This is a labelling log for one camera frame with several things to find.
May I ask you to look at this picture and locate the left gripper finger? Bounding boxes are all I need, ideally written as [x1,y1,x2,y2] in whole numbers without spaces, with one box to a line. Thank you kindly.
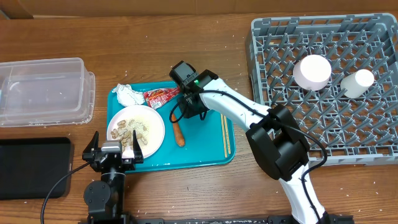
[83,131,99,154]
[132,130,144,159]

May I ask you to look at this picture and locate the wooden chopstick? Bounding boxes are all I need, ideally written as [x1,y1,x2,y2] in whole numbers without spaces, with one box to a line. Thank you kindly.
[222,114,231,155]
[220,113,228,158]

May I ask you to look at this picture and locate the white bowl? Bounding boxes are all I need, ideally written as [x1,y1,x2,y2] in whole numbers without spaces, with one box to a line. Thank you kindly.
[293,55,331,91]

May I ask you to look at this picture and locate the white cup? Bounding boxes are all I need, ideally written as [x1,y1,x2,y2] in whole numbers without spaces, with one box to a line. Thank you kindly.
[340,69,374,98]

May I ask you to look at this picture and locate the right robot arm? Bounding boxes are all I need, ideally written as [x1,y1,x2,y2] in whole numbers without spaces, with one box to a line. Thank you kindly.
[170,66,331,223]

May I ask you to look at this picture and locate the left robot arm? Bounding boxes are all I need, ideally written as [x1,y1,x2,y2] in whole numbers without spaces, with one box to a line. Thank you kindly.
[82,133,144,224]

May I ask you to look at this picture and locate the peanuts and rice scraps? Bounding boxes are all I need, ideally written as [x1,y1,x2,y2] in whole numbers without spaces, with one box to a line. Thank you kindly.
[111,119,149,148]

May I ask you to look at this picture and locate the white plate with food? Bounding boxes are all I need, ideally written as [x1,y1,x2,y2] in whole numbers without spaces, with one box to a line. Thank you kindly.
[106,105,165,158]

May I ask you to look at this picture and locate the red snack wrapper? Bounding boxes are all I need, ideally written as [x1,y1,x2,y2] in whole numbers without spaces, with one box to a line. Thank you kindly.
[144,87,180,110]

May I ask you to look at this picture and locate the orange carrot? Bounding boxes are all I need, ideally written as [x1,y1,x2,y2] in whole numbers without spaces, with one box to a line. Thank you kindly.
[172,123,185,147]

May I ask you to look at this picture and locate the teal plastic tray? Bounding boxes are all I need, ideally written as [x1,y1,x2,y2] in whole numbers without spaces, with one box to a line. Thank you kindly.
[107,90,236,172]

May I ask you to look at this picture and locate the crumpled white tissue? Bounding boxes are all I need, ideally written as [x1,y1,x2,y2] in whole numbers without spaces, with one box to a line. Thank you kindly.
[112,83,145,107]

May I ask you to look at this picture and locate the clear plastic bin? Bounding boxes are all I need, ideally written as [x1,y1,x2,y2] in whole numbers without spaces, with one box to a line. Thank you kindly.
[1,57,95,128]

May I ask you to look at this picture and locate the black plastic bin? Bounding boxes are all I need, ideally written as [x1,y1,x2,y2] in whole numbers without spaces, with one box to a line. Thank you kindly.
[1,137,74,200]

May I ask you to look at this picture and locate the cardboard backdrop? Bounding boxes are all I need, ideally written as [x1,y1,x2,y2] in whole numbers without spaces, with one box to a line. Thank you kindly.
[1,0,397,19]

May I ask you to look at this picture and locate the grey dish rack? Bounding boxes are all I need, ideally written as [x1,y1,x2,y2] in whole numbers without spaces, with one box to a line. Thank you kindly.
[246,13,397,166]

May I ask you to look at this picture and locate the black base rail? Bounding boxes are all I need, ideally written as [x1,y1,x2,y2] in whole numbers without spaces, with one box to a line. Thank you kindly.
[77,214,355,224]

